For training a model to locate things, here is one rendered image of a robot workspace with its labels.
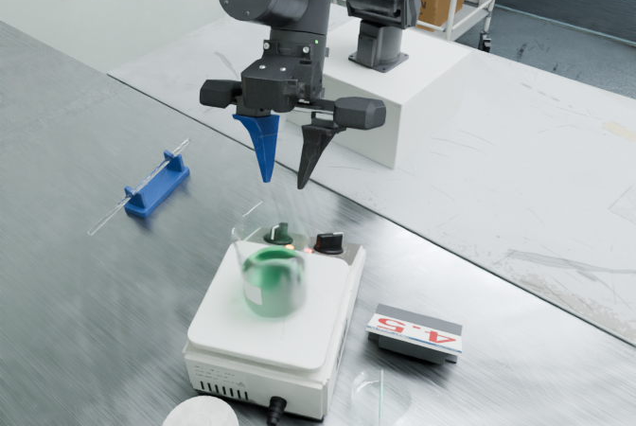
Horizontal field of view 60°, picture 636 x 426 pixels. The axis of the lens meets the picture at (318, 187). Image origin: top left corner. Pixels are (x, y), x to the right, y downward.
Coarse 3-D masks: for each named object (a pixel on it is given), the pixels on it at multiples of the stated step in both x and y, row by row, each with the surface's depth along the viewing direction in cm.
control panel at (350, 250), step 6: (312, 240) 61; (312, 246) 59; (342, 246) 60; (348, 246) 61; (354, 246) 61; (360, 246) 61; (312, 252) 57; (318, 252) 58; (348, 252) 59; (354, 252) 59; (342, 258) 56; (348, 258) 57; (354, 258) 57; (348, 264) 55
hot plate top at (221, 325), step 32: (224, 256) 53; (320, 256) 53; (224, 288) 50; (320, 288) 50; (224, 320) 47; (256, 320) 47; (288, 320) 47; (320, 320) 47; (224, 352) 46; (256, 352) 45; (288, 352) 45; (320, 352) 45
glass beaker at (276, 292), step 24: (264, 216) 47; (288, 216) 46; (240, 240) 46; (264, 240) 49; (288, 240) 48; (240, 264) 44; (264, 264) 42; (288, 264) 43; (240, 288) 47; (264, 288) 44; (288, 288) 44; (264, 312) 46; (288, 312) 47
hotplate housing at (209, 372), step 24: (360, 264) 57; (336, 336) 49; (192, 360) 47; (216, 360) 47; (240, 360) 47; (336, 360) 49; (192, 384) 50; (216, 384) 49; (240, 384) 48; (264, 384) 47; (288, 384) 46; (312, 384) 45; (288, 408) 49; (312, 408) 48
